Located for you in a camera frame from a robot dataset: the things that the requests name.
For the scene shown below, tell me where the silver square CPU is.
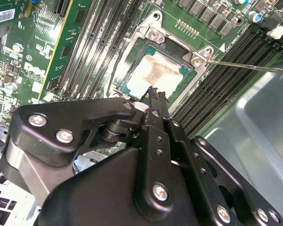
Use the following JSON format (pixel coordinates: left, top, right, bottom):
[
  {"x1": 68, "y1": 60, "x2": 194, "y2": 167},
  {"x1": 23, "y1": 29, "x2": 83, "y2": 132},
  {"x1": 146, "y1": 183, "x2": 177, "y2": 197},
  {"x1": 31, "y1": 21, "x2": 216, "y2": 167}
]
[{"x1": 121, "y1": 44, "x2": 191, "y2": 101}]

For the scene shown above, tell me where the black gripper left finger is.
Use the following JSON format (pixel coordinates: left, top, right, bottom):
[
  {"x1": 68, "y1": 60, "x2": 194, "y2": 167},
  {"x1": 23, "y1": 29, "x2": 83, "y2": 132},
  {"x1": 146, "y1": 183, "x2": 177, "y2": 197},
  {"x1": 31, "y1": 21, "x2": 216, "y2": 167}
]
[{"x1": 0, "y1": 87, "x2": 175, "y2": 218}]

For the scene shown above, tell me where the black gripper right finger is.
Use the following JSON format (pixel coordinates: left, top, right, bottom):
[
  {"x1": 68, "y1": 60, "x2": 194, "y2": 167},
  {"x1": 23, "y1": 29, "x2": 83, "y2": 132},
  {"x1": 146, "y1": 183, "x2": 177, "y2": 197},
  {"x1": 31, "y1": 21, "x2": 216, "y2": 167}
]
[{"x1": 159, "y1": 91, "x2": 283, "y2": 226}]

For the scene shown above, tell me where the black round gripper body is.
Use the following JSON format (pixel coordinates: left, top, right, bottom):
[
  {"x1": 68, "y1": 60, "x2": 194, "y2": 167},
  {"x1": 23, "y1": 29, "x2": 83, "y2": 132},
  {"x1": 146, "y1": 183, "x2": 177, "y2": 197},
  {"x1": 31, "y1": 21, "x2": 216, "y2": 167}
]
[{"x1": 37, "y1": 147, "x2": 217, "y2": 226}]

